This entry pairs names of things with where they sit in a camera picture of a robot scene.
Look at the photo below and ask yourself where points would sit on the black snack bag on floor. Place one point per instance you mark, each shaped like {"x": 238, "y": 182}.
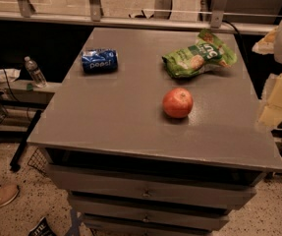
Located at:
{"x": 42, "y": 229}

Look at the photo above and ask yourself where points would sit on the grey drawer cabinet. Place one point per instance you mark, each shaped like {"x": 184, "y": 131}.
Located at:
{"x": 127, "y": 167}

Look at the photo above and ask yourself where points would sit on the green chip bag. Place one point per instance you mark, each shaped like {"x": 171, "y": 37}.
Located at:
{"x": 209, "y": 52}

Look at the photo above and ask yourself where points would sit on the blue pepsi can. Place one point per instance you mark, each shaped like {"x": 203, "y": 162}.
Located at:
{"x": 99, "y": 60}

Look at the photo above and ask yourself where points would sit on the black wire basket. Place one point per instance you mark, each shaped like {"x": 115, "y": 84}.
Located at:
{"x": 38, "y": 162}

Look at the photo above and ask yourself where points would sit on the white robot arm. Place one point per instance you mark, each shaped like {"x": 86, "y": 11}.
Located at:
{"x": 278, "y": 44}

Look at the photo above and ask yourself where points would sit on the clear plastic water bottle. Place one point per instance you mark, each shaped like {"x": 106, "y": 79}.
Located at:
{"x": 35, "y": 72}

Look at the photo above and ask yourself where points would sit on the red apple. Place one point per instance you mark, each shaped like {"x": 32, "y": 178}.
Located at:
{"x": 177, "y": 103}

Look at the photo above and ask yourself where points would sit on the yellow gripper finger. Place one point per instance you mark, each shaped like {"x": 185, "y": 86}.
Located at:
{"x": 266, "y": 44}
{"x": 270, "y": 112}

